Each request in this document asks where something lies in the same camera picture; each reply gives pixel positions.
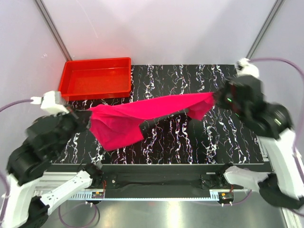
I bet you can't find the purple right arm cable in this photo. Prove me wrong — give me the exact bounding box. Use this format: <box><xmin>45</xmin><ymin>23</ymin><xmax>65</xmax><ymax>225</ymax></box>
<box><xmin>197</xmin><ymin>57</ymin><xmax>304</xmax><ymax>207</ymax></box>

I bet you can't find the left orange connector board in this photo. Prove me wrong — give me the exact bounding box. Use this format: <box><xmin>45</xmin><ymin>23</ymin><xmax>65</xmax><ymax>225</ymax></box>
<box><xmin>92</xmin><ymin>191</ymin><xmax>105</xmax><ymax>199</ymax></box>

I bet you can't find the black marbled table mat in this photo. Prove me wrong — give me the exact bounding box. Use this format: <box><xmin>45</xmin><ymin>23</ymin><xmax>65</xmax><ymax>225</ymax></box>
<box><xmin>56</xmin><ymin>65</ymin><xmax>263</xmax><ymax>164</ymax></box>

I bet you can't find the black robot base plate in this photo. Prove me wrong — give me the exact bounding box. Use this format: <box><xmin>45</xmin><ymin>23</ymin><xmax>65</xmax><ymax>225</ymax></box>
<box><xmin>100</xmin><ymin>164</ymin><xmax>231</xmax><ymax>200</ymax></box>

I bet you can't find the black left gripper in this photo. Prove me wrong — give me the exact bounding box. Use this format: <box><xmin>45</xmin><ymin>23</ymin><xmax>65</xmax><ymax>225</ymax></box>
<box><xmin>51</xmin><ymin>103</ymin><xmax>93</xmax><ymax>157</ymax></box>

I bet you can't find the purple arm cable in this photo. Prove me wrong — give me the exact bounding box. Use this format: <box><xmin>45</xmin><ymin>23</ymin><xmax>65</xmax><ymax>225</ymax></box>
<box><xmin>197</xmin><ymin>57</ymin><xmax>304</xmax><ymax>207</ymax></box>
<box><xmin>0</xmin><ymin>98</ymin><xmax>100</xmax><ymax>228</ymax></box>

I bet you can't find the right orange connector board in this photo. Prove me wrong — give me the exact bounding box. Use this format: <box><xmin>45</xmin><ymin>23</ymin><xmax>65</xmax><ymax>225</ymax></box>
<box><xmin>220</xmin><ymin>192</ymin><xmax>234</xmax><ymax>201</ymax></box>

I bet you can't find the red plastic bin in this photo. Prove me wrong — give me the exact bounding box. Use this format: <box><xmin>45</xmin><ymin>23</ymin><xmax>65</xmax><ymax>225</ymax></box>
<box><xmin>58</xmin><ymin>57</ymin><xmax>132</xmax><ymax>101</ymax></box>

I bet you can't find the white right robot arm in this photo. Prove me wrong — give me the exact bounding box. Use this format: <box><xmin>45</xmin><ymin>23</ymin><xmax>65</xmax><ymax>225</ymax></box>
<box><xmin>211</xmin><ymin>58</ymin><xmax>304</xmax><ymax>213</ymax></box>

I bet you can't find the white slotted cable duct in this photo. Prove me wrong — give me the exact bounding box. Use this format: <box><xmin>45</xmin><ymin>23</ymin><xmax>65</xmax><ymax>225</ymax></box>
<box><xmin>69</xmin><ymin>190</ymin><xmax>219</xmax><ymax>201</ymax></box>

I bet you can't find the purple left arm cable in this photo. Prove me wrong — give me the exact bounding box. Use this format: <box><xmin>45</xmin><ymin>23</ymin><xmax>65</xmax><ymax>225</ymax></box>
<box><xmin>0</xmin><ymin>98</ymin><xmax>100</xmax><ymax>228</ymax></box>

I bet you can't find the pink t shirt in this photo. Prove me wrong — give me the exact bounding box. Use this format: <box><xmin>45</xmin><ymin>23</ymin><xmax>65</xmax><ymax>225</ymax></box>
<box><xmin>90</xmin><ymin>92</ymin><xmax>214</xmax><ymax>151</ymax></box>

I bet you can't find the aluminium frame rail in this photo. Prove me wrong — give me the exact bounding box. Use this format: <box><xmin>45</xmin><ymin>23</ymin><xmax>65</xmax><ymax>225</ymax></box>
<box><xmin>30</xmin><ymin>172</ymin><xmax>290</xmax><ymax>190</ymax></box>

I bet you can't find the orange connector board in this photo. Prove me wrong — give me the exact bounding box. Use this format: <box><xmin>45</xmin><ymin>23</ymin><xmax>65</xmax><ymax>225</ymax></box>
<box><xmin>220</xmin><ymin>192</ymin><xmax>234</xmax><ymax>201</ymax></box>
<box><xmin>92</xmin><ymin>191</ymin><xmax>105</xmax><ymax>199</ymax></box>

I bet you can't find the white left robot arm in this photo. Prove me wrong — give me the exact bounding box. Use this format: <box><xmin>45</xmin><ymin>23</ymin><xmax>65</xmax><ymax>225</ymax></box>
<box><xmin>0</xmin><ymin>91</ymin><xmax>106</xmax><ymax>228</ymax></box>

